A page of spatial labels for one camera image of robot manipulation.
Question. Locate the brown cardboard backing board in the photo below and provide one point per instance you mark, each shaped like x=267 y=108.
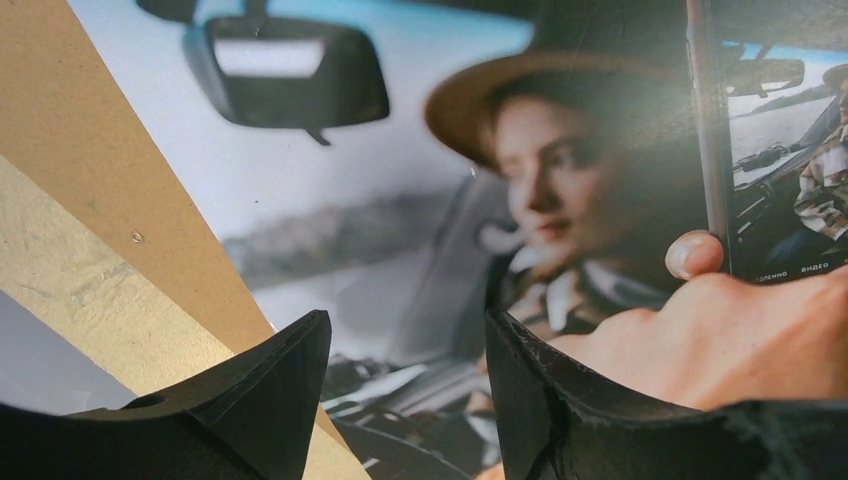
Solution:
x=99 y=239

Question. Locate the large printed photo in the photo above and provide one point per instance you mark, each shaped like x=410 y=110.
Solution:
x=423 y=171

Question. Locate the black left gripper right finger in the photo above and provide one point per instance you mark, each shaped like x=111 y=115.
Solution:
x=557 y=419

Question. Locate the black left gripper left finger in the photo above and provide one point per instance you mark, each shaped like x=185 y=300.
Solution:
x=249 y=417

